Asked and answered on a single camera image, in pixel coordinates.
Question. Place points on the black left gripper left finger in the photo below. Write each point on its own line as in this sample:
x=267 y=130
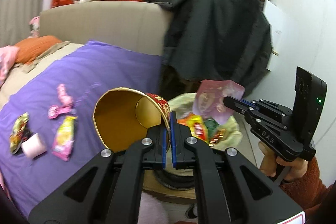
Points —
x=107 y=189

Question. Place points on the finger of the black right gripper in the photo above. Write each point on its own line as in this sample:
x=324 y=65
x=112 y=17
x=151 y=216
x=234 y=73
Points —
x=251 y=104
x=235 y=105

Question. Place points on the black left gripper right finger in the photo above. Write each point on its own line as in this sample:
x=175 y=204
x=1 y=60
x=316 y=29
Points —
x=228 y=187

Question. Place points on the pink floral wrapper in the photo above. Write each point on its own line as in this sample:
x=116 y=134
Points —
x=209 y=98

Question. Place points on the yellow red snack wrapper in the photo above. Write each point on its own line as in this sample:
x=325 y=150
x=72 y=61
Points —
x=197 y=126

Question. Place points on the pink yellow chip bag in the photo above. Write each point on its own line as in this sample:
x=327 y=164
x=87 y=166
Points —
x=64 y=138

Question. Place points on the red gold paper cup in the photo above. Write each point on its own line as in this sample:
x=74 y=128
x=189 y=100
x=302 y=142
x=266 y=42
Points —
x=122 y=116

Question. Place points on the pink candy wrapper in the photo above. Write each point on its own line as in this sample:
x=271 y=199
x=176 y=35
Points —
x=55 y=111

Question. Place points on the dark snack wrapper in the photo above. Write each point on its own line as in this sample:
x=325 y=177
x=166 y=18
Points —
x=19 y=133

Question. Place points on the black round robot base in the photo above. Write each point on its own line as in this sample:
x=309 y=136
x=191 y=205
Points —
x=173 y=181

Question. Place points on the red fleece sleeve forearm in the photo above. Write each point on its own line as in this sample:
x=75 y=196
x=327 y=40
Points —
x=308 y=191

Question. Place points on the right hand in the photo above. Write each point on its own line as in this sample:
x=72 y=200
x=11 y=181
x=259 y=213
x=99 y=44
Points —
x=270 y=162

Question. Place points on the wooden bedside platform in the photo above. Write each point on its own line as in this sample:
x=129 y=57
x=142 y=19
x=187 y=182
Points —
x=152 y=186

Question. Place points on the dark green hanging jacket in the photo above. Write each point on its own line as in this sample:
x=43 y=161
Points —
x=214 y=40

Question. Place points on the pink plush toy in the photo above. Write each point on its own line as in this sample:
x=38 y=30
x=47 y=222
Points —
x=64 y=98

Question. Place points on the beige padded headboard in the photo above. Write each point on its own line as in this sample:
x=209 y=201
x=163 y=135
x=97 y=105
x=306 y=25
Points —
x=135 y=26

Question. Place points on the orange pillow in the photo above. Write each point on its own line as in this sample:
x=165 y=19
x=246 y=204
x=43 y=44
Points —
x=31 y=48

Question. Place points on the pink quilt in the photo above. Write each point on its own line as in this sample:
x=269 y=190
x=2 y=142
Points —
x=8 y=56

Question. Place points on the pink doll by headboard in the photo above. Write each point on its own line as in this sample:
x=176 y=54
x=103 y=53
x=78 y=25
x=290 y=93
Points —
x=34 y=27

